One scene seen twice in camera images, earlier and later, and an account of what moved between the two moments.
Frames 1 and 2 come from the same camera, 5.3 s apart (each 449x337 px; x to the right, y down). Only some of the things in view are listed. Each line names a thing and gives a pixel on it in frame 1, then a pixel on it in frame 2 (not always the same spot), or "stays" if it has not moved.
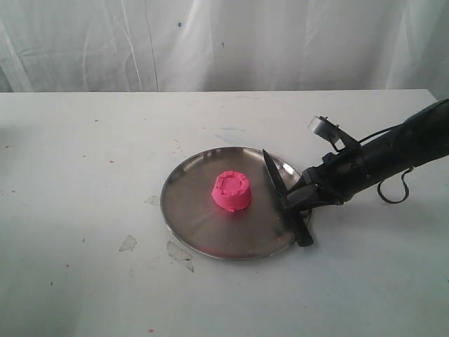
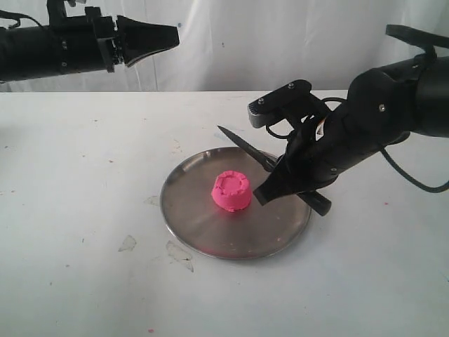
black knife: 295,217 -> 269,161
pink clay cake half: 232,190 stays
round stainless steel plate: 187,209 stays
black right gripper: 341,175 -> 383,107
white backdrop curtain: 213,45 stays
